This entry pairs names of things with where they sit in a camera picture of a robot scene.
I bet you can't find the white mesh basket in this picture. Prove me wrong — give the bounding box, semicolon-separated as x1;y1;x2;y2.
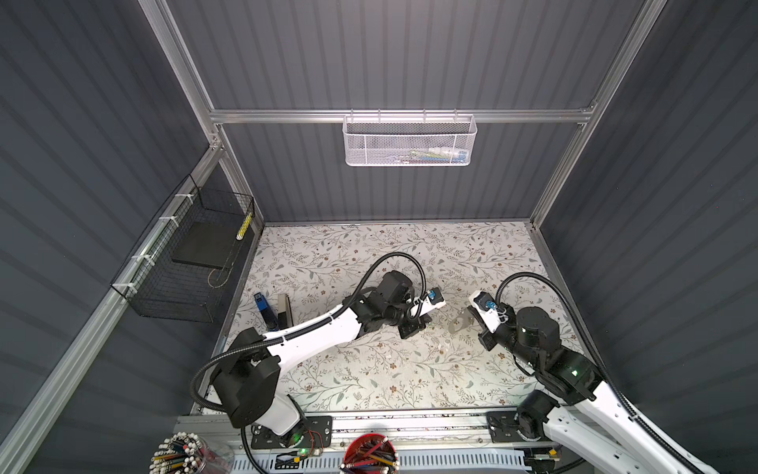
341;112;478;167

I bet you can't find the black foam pad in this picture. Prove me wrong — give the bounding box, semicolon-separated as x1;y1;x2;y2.
171;222;243;270

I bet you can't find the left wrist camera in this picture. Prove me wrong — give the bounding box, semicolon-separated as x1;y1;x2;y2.
418;288;446;316

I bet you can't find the black wire basket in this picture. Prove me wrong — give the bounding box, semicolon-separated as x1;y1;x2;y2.
112;177;257;324

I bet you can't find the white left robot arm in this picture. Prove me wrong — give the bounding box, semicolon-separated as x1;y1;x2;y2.
189;251;446;448

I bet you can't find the clear pencil cup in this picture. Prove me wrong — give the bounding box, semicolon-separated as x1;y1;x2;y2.
148;432;235;474

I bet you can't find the white slotted cable duct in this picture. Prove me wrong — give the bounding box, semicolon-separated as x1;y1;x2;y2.
254;448;533;473

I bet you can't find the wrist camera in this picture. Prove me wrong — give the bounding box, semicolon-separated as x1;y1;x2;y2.
468;290;503;333
418;288;446;316

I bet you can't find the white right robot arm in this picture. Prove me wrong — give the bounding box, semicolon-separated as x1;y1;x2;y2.
467;272;714;473

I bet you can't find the red pencil cup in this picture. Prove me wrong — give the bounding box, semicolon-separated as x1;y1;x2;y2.
340;433;400;474

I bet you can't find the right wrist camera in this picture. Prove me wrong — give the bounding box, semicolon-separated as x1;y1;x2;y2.
468;290;503;333

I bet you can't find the yellow marker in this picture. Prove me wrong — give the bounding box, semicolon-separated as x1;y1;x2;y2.
235;213;253;241

